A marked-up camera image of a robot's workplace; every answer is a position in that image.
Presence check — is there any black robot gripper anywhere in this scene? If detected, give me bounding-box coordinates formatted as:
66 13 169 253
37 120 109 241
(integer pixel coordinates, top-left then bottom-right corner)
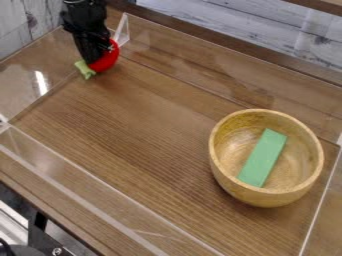
61 0 114 64

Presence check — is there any red plush fruit green stem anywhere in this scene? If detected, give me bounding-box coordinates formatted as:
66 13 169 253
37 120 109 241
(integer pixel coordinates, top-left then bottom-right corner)
74 38 122 80

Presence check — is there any wooden bowl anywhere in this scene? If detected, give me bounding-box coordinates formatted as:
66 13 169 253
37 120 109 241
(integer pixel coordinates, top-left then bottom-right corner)
209 109 325 208

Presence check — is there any green rectangular block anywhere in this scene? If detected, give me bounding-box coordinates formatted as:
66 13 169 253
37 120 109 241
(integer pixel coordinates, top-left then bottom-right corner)
238 129 288 187

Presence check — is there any clear acrylic tray wall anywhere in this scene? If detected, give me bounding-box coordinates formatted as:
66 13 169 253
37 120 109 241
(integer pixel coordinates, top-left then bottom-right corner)
0 14 342 256

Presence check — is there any black table leg bracket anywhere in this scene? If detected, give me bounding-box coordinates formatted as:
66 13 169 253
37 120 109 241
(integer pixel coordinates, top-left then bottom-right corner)
28 212 77 256

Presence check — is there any black cable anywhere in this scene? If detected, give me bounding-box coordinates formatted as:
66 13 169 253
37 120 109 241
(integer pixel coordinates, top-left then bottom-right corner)
0 238 15 256

